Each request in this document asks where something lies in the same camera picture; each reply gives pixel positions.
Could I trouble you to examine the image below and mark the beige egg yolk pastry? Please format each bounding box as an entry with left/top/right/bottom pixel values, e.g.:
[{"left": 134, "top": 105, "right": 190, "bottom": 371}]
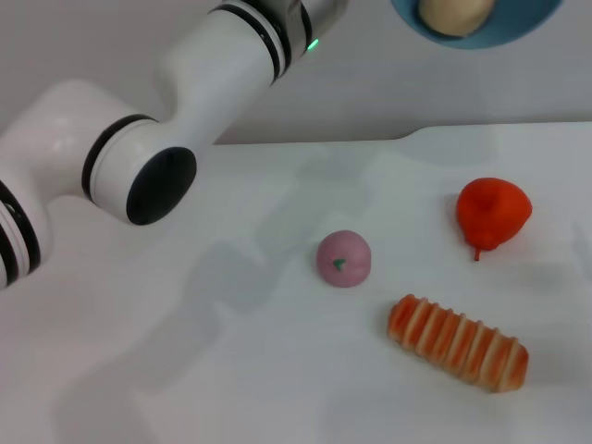
[{"left": 418, "top": 0, "right": 495, "bottom": 37}]

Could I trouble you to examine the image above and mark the blue bowl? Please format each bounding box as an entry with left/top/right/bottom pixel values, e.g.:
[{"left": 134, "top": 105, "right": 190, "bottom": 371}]
[{"left": 389, "top": 0, "right": 566, "bottom": 50}]

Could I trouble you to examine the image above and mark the pink round fruit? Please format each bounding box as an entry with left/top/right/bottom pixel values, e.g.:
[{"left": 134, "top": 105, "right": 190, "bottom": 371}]
[{"left": 315, "top": 229, "right": 373, "bottom": 289}]

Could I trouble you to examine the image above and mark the red pear toy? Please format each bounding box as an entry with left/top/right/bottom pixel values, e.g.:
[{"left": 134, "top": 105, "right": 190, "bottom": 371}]
[{"left": 456, "top": 177, "right": 534, "bottom": 263}]

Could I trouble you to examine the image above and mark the orange striped bread loaf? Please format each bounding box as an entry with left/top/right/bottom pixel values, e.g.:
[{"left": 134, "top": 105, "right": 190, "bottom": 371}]
[{"left": 387, "top": 293, "right": 530, "bottom": 393}]

